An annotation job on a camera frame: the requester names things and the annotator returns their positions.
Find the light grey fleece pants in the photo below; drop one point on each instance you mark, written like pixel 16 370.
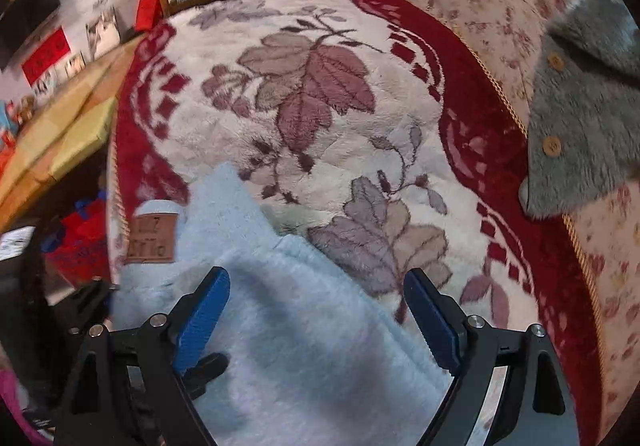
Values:
pixel 300 336

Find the wall photos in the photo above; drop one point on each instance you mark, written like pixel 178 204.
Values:
pixel 102 31

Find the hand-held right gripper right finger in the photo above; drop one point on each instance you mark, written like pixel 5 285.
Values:
pixel 434 323

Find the red and white floral blanket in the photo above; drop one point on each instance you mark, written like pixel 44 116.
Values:
pixel 350 126

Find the grey fleece garment with buttons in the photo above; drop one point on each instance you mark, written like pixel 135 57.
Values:
pixel 585 126

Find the red and blue bag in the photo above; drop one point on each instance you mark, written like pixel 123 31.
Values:
pixel 77 241

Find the black television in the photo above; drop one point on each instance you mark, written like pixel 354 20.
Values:
pixel 27 16

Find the pink cloth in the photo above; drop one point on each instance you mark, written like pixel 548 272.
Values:
pixel 15 401

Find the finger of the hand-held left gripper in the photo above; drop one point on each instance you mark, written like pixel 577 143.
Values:
pixel 95 306
pixel 210 371

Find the yellow wooden table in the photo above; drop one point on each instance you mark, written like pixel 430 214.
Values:
pixel 65 126

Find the red wall poster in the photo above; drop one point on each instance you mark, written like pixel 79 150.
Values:
pixel 47 54

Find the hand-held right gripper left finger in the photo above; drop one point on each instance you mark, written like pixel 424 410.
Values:
pixel 200 318

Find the red cloth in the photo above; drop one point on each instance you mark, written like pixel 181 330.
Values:
pixel 149 6

